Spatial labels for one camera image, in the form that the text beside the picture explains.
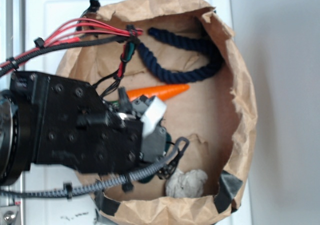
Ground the black lattice gripper finger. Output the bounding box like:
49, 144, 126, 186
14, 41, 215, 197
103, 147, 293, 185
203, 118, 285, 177
156, 137, 190, 180

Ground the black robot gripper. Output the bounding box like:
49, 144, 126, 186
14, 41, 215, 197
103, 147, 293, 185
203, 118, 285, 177
9, 71, 167, 175

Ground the dark green plastic pickle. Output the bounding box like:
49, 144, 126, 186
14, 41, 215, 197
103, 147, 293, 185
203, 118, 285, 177
138, 133, 172, 184

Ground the crumpled grey paper ball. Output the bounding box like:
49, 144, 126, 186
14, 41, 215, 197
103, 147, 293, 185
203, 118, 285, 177
165, 169, 208, 198

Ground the white sensor block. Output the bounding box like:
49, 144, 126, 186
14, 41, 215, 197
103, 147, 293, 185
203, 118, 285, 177
140, 96, 167, 138

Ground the orange plastic carrot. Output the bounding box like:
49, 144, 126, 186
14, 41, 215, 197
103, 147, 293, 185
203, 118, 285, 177
126, 84, 190, 101

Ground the brown paper bag tray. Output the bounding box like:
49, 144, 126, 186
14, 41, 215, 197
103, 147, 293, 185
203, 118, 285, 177
56, 0, 258, 225

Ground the black braided cable sleeve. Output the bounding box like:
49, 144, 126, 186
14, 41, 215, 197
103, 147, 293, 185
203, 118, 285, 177
0, 157, 173, 201

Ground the dark blue twisted rope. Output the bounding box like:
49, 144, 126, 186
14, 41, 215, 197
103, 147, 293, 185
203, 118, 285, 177
135, 27, 224, 85

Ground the red wire bundle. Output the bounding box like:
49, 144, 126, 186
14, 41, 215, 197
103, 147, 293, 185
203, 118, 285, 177
0, 18, 145, 71

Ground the aluminium frame rail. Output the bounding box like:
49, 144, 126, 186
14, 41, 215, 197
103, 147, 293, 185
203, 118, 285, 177
0, 0, 26, 225

